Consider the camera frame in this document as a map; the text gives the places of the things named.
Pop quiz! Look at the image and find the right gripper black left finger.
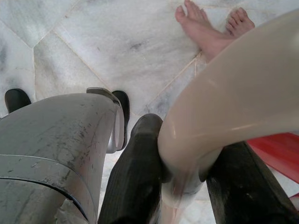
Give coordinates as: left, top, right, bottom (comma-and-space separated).
97, 113, 172, 224

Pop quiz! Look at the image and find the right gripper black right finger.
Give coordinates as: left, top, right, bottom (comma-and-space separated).
198, 141, 299, 224

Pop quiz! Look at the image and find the beige plastic dustpan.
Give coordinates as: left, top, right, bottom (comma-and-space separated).
157, 10, 299, 224

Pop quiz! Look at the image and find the red plastic object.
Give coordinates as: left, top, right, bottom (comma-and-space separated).
247, 132, 299, 206

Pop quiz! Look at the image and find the silver robot right leg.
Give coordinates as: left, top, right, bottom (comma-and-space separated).
0, 87, 124, 224

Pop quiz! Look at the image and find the black robot left foot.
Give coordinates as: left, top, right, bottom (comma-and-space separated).
4, 88, 32, 115

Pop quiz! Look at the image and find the bare person foot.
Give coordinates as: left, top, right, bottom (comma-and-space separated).
175, 0, 234, 63
224, 7, 256, 38

